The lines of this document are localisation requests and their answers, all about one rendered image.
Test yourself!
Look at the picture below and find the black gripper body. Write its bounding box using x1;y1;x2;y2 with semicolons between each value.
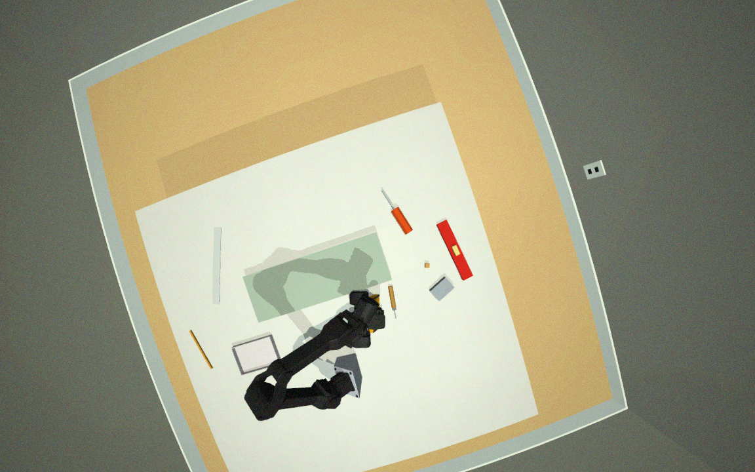
349;291;371;349

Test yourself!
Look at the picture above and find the awl with brown wooden handle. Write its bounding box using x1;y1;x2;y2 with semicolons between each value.
388;286;397;311

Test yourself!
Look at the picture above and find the orange-handled awl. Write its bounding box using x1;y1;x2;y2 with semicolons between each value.
382;189;413;234

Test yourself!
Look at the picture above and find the red flat bar with yellow patch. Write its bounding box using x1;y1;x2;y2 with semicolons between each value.
436;220;473;280

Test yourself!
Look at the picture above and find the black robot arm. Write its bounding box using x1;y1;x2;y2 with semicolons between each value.
244;295;385;421

